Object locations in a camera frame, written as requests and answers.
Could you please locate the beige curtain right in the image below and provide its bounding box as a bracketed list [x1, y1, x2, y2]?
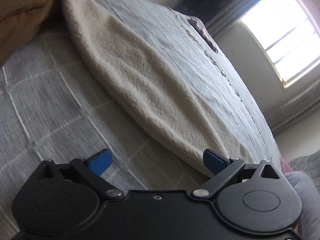
[266, 80, 319, 134]

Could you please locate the brown fabric item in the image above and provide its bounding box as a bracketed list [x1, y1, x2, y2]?
[1, 0, 60, 66]

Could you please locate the beige curtain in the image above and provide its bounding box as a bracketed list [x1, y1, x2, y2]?
[266, 80, 319, 134]
[206, 0, 261, 36]

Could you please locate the pink pillow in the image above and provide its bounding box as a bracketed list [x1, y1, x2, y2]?
[280, 158, 293, 174]

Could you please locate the grey blue pillow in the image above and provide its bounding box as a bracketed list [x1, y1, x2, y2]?
[285, 155, 320, 240]

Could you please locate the beige curtain left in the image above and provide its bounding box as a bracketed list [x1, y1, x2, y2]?
[206, 0, 261, 36]

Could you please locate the cream fleece garment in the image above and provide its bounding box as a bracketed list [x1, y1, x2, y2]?
[62, 0, 254, 174]

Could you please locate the grey checked bedspread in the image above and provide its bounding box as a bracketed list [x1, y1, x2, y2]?
[1, 0, 281, 239]

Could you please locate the bright window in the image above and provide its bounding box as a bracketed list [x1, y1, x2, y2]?
[241, 0, 319, 88]

